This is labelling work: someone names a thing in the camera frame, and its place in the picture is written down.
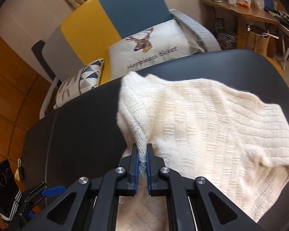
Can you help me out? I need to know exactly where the cream knit sweater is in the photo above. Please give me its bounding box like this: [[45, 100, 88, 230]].
[[116, 72, 289, 230]]

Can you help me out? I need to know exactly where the blue folding chair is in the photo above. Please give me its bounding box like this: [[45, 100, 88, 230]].
[[264, 0, 275, 10]]

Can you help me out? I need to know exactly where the triangle pattern pillow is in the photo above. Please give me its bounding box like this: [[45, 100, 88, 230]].
[[54, 59, 104, 109]]

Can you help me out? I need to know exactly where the white deer print pillow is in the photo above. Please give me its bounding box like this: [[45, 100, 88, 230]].
[[108, 19, 205, 80]]

